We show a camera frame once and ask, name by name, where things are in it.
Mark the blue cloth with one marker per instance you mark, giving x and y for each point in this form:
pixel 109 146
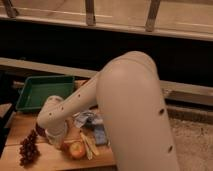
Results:
pixel 100 135

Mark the red chili pepper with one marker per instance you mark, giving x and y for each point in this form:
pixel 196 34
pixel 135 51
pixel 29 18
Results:
pixel 64 146

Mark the red yellow apple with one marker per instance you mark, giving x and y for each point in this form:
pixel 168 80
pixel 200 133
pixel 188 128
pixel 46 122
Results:
pixel 77 149

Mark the bunch of dark grapes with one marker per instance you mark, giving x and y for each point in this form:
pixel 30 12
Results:
pixel 29 151

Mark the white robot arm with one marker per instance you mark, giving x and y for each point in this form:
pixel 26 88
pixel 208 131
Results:
pixel 128 94

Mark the wooden spatula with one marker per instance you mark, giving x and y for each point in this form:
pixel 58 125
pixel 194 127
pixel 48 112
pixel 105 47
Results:
pixel 91 149

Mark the purple bowl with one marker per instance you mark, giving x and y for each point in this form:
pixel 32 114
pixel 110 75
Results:
pixel 40 131

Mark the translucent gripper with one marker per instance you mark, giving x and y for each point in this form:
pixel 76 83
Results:
pixel 56 140

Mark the green plastic tray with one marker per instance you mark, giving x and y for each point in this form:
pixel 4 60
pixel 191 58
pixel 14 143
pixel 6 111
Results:
pixel 37 89

